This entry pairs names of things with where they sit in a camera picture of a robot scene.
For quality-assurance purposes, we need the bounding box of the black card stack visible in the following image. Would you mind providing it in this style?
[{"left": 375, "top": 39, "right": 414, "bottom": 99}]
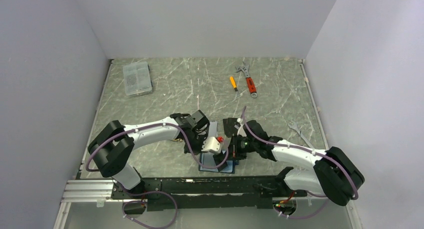
[{"left": 222, "top": 117, "right": 237, "bottom": 138}]

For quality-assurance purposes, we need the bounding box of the black base frame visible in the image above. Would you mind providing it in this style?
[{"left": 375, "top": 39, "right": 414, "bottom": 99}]
[{"left": 111, "top": 175, "right": 307, "bottom": 212}]

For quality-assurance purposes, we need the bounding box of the blue leather card holder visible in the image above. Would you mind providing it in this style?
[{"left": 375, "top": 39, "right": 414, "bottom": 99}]
[{"left": 198, "top": 150, "right": 239, "bottom": 174}]

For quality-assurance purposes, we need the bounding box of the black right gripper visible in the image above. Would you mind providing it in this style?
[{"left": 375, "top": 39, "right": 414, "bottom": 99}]
[{"left": 221, "top": 134, "right": 259, "bottom": 162}]

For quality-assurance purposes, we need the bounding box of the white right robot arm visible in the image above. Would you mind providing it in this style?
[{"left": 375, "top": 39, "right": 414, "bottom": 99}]
[{"left": 228, "top": 118, "right": 365, "bottom": 206}]

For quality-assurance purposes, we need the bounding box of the white card stack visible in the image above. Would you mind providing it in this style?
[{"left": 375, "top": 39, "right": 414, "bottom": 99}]
[{"left": 208, "top": 121, "right": 218, "bottom": 138}]

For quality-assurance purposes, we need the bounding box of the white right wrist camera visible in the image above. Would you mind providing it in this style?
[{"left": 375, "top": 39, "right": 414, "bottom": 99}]
[{"left": 234, "top": 118, "right": 247, "bottom": 137}]

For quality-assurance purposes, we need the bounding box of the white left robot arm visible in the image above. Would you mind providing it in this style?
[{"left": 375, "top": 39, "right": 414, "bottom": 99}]
[{"left": 87, "top": 110, "right": 210, "bottom": 199}]

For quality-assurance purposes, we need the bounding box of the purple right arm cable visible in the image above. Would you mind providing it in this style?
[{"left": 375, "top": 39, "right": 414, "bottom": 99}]
[{"left": 241, "top": 105, "right": 360, "bottom": 221}]

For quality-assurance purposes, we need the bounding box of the silver open-end wrench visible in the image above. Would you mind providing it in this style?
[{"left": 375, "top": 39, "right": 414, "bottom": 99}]
[{"left": 287, "top": 121, "right": 313, "bottom": 148}]

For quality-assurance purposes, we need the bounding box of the orange screwdriver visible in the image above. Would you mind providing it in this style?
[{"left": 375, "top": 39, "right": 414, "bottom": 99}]
[{"left": 229, "top": 76, "right": 239, "bottom": 96}]

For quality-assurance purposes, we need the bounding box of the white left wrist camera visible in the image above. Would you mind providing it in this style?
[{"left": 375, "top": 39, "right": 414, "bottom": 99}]
[{"left": 201, "top": 136, "right": 224, "bottom": 155}]

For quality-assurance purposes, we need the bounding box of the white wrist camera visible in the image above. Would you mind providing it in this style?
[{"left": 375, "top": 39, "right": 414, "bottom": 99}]
[
  {"left": 234, "top": 118, "right": 247, "bottom": 137},
  {"left": 201, "top": 136, "right": 224, "bottom": 155}
]

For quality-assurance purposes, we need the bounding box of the clear plastic screw box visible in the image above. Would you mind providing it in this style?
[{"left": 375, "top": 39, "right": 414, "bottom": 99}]
[{"left": 123, "top": 61, "right": 153, "bottom": 96}]

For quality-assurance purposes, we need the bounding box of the red adjustable wrench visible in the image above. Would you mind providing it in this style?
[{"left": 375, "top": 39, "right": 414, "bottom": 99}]
[{"left": 235, "top": 61, "right": 258, "bottom": 98}]

